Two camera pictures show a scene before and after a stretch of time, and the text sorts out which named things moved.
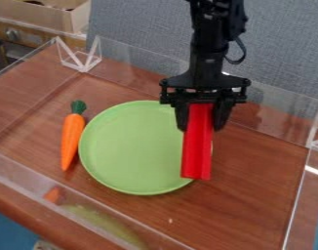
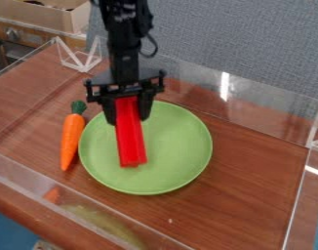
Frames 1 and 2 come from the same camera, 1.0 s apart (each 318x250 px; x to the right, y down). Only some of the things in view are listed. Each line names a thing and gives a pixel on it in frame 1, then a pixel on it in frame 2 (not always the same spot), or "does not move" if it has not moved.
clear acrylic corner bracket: (78, 60) does not move
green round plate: (131, 148) does not move
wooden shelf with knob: (17, 32) does not move
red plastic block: (197, 141) -> (131, 133)
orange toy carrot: (74, 134) does not move
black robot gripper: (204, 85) -> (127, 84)
